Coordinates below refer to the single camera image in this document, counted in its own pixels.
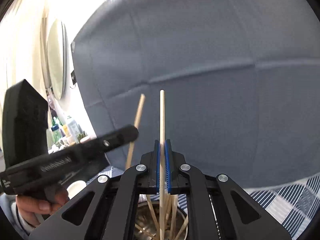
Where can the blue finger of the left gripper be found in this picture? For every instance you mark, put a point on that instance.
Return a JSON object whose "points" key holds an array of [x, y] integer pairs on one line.
{"points": [[110, 141]]}

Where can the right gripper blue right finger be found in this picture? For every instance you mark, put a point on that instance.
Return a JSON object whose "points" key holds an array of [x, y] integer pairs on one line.
{"points": [[170, 169]]}

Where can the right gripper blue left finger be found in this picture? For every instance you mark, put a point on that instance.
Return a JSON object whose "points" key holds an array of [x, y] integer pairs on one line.
{"points": [[154, 168]]}

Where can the tan bamboo chopstick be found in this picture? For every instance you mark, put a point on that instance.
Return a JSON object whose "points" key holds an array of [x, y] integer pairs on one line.
{"points": [[168, 208], [153, 215], [183, 227], [173, 218]]}

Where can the person's left hand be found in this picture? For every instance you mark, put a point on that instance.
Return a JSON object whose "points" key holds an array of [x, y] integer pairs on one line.
{"points": [[29, 207]]}

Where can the white bottle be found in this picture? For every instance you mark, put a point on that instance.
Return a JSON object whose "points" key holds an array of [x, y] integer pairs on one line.
{"points": [[73, 128]]}

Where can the beige ceramic mug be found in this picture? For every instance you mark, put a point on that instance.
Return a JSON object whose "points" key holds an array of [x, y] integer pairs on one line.
{"points": [[75, 188]]}

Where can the black cylindrical utensil holder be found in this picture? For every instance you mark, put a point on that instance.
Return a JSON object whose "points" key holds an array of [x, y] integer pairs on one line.
{"points": [[146, 223]]}

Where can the grey fabric backdrop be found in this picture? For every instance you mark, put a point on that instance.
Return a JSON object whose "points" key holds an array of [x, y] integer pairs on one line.
{"points": [[241, 82]]}

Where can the blue white patterned tablecloth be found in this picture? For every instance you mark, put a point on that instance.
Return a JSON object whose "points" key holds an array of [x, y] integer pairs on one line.
{"points": [[294, 205]]}

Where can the black wall socket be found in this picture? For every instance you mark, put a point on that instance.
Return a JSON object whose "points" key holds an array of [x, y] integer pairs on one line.
{"points": [[73, 77]]}

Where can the oval wall mirror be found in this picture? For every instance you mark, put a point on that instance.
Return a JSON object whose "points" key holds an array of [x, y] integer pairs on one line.
{"points": [[53, 45]]}

